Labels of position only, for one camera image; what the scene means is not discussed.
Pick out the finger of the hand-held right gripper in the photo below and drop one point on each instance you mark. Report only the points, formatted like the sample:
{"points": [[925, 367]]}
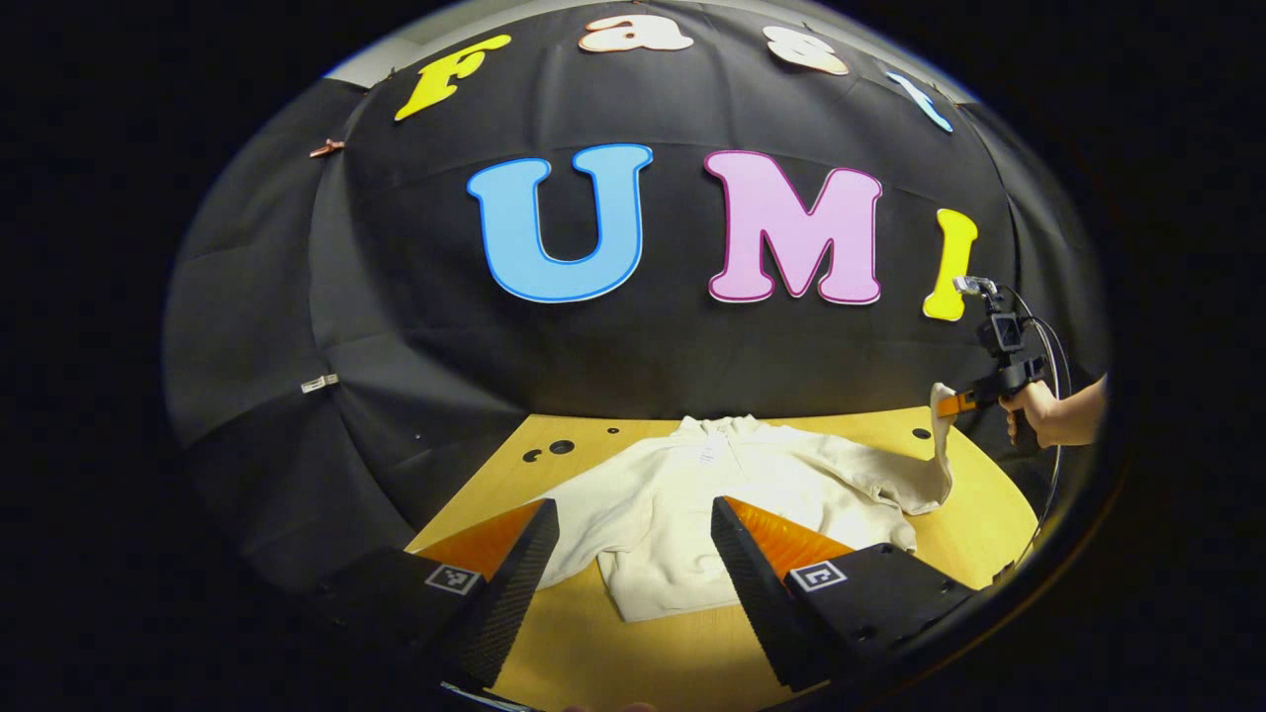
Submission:
{"points": [[959, 403]]}

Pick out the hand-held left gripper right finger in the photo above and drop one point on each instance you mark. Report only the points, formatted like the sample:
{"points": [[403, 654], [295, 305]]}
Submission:
{"points": [[757, 593]]}

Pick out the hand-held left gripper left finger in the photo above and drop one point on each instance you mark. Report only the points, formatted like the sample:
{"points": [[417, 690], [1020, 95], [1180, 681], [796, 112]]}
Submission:
{"points": [[514, 603]]}

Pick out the cream white sweatshirt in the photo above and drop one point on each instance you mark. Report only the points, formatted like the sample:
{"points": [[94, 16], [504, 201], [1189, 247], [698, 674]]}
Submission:
{"points": [[673, 514]]}

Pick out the black backdrop cloth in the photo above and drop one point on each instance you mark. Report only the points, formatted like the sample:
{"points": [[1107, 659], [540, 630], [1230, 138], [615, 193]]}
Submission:
{"points": [[643, 356]]}

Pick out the white clip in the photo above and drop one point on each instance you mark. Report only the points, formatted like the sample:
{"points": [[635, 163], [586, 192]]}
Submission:
{"points": [[318, 383]]}

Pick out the copper clip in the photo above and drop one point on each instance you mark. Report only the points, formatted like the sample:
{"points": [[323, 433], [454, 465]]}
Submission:
{"points": [[326, 148]]}

